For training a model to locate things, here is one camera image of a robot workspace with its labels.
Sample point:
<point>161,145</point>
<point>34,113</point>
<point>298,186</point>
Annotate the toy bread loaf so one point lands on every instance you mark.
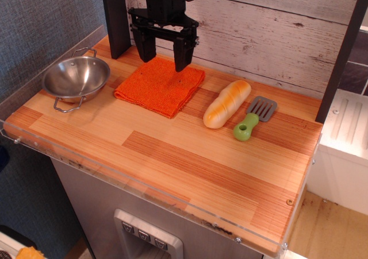
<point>226,104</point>

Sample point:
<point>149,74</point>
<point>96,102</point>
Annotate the dark wooden post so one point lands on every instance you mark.
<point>342,58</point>
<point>116,16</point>

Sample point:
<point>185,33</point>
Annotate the dark wooden right post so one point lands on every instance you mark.
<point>342,58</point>

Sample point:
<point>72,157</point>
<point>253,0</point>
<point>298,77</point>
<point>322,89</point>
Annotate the stainless steel two-handled bowl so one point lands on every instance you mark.
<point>76,79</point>

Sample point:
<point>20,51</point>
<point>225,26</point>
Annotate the orange cloth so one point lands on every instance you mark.
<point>158,87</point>

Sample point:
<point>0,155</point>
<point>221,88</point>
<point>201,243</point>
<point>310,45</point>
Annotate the white toy sink unit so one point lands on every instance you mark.
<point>339,173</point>

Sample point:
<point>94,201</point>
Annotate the dark wooden left post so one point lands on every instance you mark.
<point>116,16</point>

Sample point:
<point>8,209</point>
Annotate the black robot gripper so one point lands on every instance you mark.
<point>166,20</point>

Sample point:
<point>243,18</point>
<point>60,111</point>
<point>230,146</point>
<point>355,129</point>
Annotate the clear acrylic table guard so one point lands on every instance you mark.
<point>247,191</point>

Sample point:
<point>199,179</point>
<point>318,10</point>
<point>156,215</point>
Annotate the yellow object bottom left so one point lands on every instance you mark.
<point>29,253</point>

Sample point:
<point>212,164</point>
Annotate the silver toy fridge cabinet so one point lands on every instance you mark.
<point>94,202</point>

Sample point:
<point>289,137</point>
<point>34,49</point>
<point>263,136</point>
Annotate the grey spatula green handle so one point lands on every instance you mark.
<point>260,110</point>

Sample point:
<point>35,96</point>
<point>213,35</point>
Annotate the water dispenser button panel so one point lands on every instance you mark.
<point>140,239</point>

